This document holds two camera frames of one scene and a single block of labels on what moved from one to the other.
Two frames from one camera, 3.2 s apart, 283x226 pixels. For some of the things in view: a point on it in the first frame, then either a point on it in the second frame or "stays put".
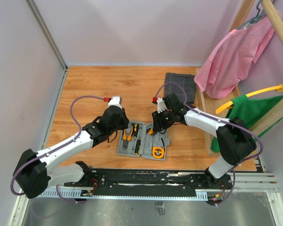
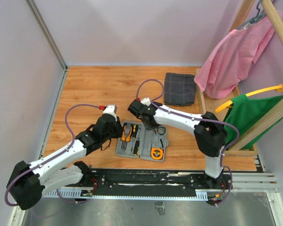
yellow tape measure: x=158 y=152 stays put
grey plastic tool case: x=139 y=140 stays put
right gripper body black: x=163 y=119 -> x=150 y=126
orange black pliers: x=126 y=138 stays put
